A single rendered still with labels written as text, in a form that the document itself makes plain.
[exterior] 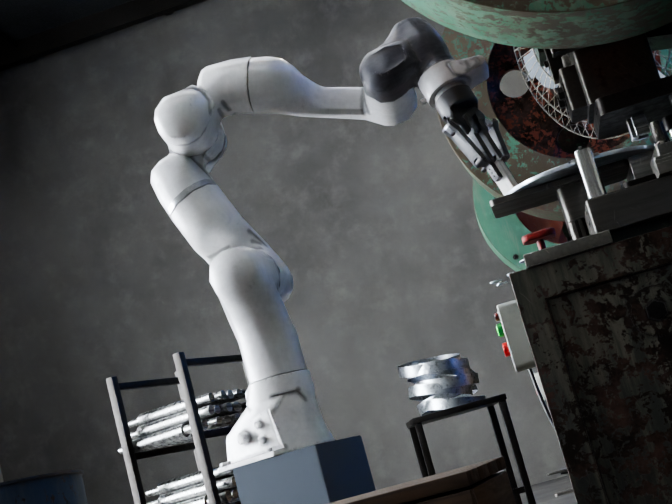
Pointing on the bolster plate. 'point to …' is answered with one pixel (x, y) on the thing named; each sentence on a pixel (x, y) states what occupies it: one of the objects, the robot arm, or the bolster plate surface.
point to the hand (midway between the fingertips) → (504, 179)
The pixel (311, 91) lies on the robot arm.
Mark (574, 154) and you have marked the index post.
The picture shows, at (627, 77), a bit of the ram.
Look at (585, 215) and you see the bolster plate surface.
